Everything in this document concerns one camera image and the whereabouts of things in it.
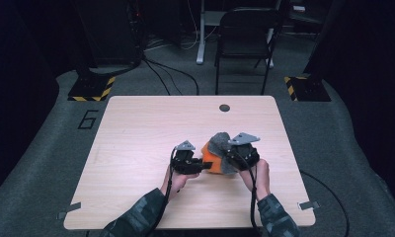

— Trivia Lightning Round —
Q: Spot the right hand-held gripper black cable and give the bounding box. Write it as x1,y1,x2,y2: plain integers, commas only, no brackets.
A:
229,152,260,233

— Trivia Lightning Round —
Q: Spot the left hand-held gripper black cable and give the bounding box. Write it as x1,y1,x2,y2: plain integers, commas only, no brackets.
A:
145,147,178,237

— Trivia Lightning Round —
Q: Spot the person's left hand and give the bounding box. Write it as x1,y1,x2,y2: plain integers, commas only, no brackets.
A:
159,169,199,202

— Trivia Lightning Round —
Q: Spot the white floor cable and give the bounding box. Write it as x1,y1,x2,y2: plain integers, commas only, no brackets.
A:
145,0,219,52

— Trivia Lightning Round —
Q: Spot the white desk leg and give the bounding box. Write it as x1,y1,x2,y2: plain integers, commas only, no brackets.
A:
196,0,207,65
266,29,276,69

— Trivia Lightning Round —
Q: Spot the person's right hand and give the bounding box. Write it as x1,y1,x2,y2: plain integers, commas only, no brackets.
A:
239,159,272,201

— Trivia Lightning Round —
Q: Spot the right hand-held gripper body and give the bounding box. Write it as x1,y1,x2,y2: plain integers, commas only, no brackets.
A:
225,132,261,172

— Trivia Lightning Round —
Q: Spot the black folding chair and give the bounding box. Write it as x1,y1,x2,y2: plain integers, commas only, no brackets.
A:
214,7,285,97

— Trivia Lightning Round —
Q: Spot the black floor cable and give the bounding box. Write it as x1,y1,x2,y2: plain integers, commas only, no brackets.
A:
142,58,172,97
299,170,352,237
142,57,200,97

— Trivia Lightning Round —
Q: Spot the black equipment cabinet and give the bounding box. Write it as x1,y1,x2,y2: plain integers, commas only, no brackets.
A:
74,0,144,68

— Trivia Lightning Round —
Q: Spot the hand-held gripper black cable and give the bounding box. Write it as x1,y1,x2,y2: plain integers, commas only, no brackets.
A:
229,152,260,233
145,147,178,237

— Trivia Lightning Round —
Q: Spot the grey towel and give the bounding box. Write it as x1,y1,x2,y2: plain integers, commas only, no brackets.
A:
207,131,240,176

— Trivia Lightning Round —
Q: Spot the black stand with striped base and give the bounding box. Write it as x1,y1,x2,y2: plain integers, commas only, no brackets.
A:
67,67,117,103
283,73,332,103

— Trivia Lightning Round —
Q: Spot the orange plush toy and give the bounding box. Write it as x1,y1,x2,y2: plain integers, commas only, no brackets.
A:
200,141,225,175

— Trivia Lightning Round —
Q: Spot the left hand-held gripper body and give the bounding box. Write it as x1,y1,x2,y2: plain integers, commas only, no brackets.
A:
170,140,201,176

